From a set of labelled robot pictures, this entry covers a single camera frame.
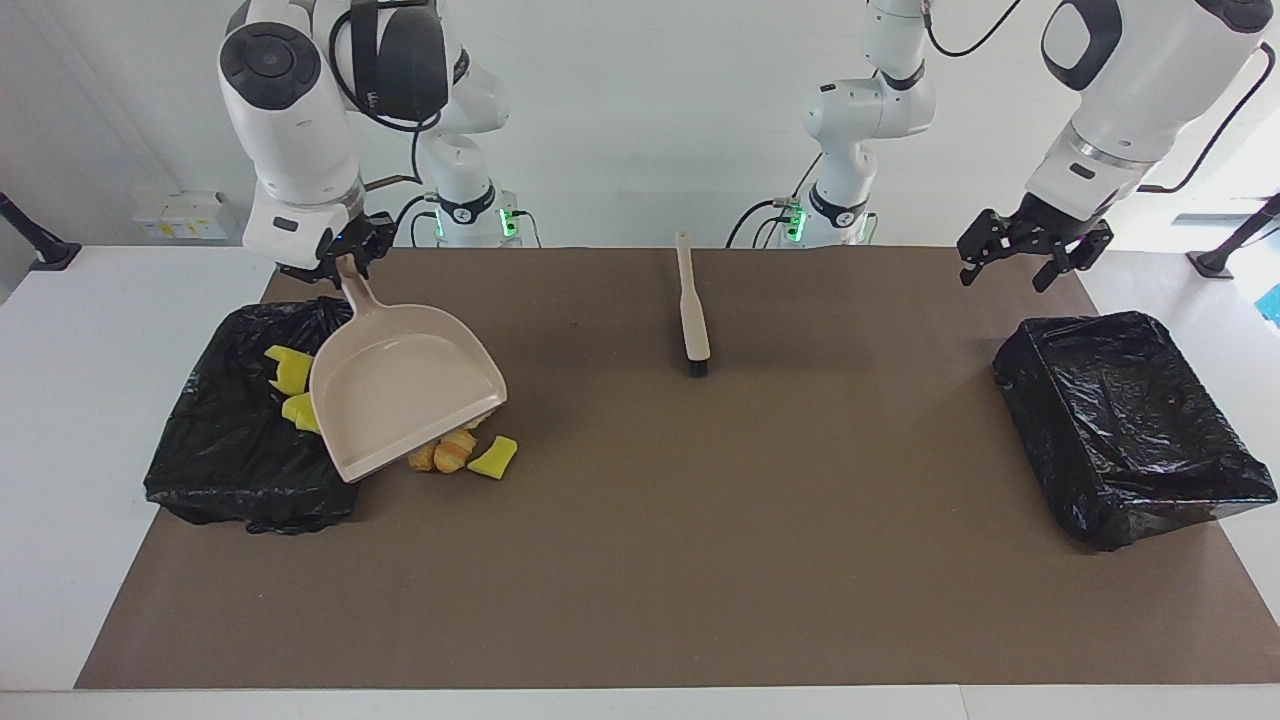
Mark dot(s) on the small white labelled box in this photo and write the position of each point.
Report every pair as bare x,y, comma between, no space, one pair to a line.
150,222

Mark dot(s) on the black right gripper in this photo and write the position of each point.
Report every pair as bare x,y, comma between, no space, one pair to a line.
350,240

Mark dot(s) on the beige brush with black bristles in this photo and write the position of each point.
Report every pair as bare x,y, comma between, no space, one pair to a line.
692,310

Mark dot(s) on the brown bread roll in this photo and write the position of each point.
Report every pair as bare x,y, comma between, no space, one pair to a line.
422,461

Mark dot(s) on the beige plastic dustpan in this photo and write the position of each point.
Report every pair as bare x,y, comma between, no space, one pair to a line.
400,390

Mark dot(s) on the notched yellow sponge piece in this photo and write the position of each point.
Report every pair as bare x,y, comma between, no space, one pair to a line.
290,372

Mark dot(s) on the black camera stand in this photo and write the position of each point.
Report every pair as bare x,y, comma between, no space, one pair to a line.
1215,262
55,255

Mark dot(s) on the white wall box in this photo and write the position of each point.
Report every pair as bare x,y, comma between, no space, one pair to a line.
200,215

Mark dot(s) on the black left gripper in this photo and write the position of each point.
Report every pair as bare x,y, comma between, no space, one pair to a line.
1045,225

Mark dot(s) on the striped bread roll piece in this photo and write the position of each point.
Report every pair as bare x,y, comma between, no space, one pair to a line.
455,455

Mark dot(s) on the brown table mat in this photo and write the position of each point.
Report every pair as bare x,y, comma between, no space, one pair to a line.
700,560

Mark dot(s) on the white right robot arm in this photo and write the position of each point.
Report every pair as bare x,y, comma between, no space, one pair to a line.
290,110

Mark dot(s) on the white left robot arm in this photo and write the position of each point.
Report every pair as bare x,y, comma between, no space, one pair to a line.
1130,90

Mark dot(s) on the small yellow sponge piece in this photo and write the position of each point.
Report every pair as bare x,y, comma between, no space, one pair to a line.
492,458

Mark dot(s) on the cyan object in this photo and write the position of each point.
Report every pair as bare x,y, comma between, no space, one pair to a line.
1273,305

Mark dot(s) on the green and yellow sponge piece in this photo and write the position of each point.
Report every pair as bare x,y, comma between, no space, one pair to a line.
300,410

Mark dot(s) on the bin lined with black bag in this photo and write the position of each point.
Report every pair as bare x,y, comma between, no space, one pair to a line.
220,470
1130,430

